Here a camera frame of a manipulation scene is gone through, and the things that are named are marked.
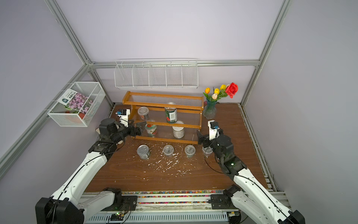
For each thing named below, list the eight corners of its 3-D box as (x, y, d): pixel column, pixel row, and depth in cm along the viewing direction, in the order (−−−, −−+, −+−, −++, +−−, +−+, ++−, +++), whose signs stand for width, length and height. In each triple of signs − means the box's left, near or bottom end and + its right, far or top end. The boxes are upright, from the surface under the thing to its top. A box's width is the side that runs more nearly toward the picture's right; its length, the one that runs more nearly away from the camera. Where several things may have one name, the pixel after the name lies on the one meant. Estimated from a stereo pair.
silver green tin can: (138, 159, 91) (135, 155, 87) (140, 148, 96) (138, 144, 92) (149, 159, 91) (147, 155, 87) (151, 148, 96) (149, 144, 92)
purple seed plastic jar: (163, 157, 92) (162, 153, 88) (164, 148, 96) (163, 144, 91) (173, 157, 92) (172, 153, 88) (173, 148, 96) (173, 144, 91)
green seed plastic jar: (184, 157, 92) (184, 153, 87) (184, 149, 96) (184, 144, 91) (195, 157, 92) (195, 153, 87) (194, 149, 96) (195, 144, 91)
